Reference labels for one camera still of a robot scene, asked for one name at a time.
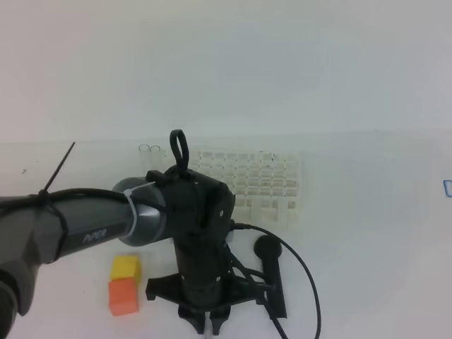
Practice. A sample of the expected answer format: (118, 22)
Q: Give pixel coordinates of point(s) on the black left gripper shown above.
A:
(208, 279)

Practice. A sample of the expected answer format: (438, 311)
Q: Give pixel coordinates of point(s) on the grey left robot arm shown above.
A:
(193, 210)

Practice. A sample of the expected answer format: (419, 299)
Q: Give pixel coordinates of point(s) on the white test tube rack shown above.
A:
(266, 185)

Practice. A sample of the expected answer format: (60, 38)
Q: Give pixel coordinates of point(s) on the orange foam cube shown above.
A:
(123, 296)

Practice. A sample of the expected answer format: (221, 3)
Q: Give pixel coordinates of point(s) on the black scoop tool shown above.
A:
(269, 250)

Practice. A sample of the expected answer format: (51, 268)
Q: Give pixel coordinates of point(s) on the yellow foam cube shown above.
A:
(126, 267)

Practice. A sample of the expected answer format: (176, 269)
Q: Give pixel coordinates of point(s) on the blue square tape marker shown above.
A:
(448, 188)

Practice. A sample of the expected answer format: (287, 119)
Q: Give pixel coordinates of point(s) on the white cable tie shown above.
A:
(128, 194)

